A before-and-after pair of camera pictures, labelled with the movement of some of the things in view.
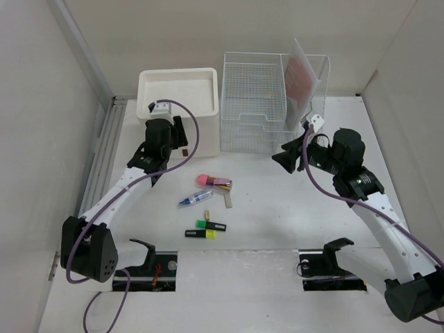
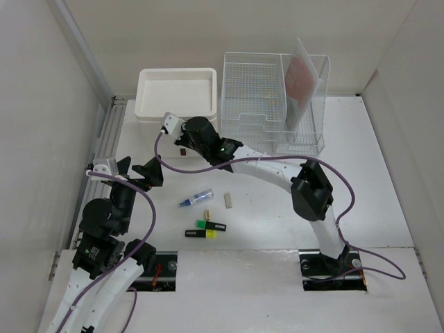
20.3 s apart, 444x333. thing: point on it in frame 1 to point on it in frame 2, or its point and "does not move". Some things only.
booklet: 300,84 does not move
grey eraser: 228,200 does not move
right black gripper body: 320,157 to 186,141
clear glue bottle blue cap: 197,197 does not move
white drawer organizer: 198,87 does not move
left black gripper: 179,139 to 152,175
